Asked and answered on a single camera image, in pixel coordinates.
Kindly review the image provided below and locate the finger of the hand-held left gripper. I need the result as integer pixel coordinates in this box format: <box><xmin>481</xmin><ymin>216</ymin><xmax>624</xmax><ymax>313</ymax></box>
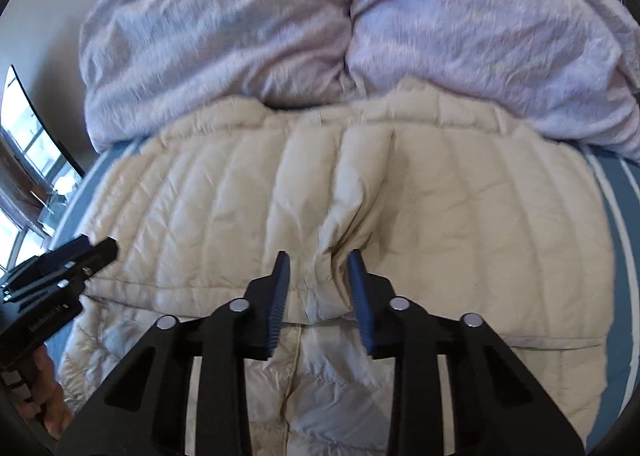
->
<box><xmin>6</xmin><ymin>237</ymin><xmax>120</xmax><ymax>306</ymax></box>
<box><xmin>1</xmin><ymin>235</ymin><xmax>94</xmax><ymax>288</ymax></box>

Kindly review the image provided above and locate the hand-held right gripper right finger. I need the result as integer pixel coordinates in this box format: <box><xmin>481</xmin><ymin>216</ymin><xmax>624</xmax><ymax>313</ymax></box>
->
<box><xmin>347</xmin><ymin>250</ymin><xmax>586</xmax><ymax>456</ymax></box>

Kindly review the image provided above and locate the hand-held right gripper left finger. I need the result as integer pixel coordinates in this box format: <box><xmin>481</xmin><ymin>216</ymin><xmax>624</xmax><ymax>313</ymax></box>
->
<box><xmin>55</xmin><ymin>251</ymin><xmax>292</xmax><ymax>456</ymax></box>

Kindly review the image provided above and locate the beige puffer jacket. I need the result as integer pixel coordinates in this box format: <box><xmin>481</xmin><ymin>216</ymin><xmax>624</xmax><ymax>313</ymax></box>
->
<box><xmin>56</xmin><ymin>75</ymin><xmax>617</xmax><ymax>456</ymax></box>

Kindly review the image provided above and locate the person's left hand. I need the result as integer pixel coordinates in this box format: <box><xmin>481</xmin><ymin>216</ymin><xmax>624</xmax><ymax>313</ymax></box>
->
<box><xmin>20</xmin><ymin>343</ymin><xmax>75</xmax><ymax>441</ymax></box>

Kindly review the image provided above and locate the brown curtain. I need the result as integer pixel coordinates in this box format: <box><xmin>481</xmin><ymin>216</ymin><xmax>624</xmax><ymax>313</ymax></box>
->
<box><xmin>0</xmin><ymin>128</ymin><xmax>53</xmax><ymax>237</ymax></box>

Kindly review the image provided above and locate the window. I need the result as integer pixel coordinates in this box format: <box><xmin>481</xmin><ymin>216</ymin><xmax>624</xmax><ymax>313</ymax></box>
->
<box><xmin>0</xmin><ymin>64</ymin><xmax>87</xmax><ymax>273</ymax></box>

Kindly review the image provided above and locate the lilac duvet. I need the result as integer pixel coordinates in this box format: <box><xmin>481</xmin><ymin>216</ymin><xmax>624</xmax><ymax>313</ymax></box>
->
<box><xmin>79</xmin><ymin>0</ymin><xmax>640</xmax><ymax>164</ymax></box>

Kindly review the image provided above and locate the blue white-striped bed sheet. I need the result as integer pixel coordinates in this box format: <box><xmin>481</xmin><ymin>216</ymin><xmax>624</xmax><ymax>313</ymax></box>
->
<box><xmin>47</xmin><ymin>138</ymin><xmax>640</xmax><ymax>456</ymax></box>

